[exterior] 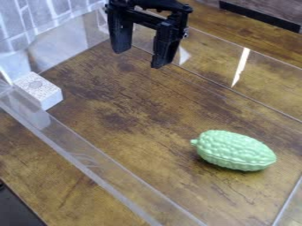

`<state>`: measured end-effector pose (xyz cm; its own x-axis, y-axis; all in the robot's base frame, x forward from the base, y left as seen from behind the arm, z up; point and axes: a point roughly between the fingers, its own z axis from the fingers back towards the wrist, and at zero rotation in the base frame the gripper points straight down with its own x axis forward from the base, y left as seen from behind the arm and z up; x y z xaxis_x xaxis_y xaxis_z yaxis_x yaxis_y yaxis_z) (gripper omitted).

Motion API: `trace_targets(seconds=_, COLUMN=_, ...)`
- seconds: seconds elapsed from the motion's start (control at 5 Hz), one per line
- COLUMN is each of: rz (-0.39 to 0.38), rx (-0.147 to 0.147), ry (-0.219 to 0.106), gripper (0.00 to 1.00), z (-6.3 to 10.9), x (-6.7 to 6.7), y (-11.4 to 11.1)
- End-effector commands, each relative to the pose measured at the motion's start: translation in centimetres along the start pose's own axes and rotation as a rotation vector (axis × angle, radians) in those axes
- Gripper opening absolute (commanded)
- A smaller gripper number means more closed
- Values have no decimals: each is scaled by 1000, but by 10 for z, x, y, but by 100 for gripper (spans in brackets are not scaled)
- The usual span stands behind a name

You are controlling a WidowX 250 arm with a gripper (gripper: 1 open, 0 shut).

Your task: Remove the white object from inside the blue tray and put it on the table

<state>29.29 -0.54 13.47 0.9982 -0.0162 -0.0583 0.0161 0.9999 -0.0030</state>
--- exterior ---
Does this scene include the white speckled rectangular block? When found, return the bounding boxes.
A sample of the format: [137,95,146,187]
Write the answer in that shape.
[13,72,64,110]

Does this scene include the clear acrylic tray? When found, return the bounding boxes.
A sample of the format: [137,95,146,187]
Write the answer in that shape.
[0,11,302,226]

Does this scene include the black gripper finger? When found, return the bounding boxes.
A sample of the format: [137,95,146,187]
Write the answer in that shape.
[106,9,133,54]
[150,22,180,69]

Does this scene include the green bumpy bitter gourd toy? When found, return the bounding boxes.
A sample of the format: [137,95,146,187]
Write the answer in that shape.
[189,130,276,171]

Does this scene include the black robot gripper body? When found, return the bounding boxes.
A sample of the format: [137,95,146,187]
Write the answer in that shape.
[105,0,193,38]

